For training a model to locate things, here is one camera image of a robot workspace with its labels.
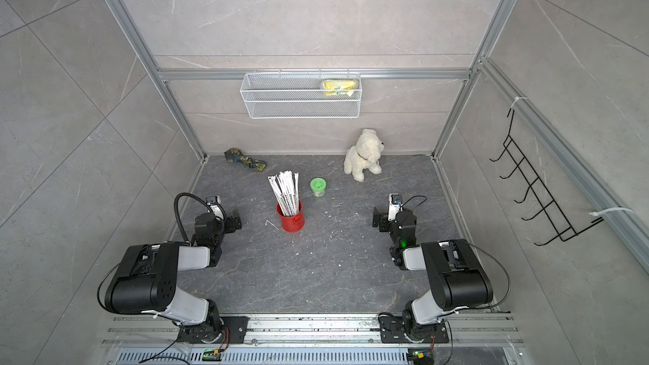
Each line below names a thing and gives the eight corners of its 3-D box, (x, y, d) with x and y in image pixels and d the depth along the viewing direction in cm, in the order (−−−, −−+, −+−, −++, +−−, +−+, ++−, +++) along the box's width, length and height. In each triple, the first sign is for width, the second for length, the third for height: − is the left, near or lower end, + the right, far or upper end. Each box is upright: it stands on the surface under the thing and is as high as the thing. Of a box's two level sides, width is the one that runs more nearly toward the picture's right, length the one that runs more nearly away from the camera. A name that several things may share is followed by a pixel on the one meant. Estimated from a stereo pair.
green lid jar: (314, 199, 106) (313, 191, 102) (309, 187, 110) (308, 179, 106) (328, 194, 108) (328, 186, 104) (322, 183, 112) (322, 175, 108)
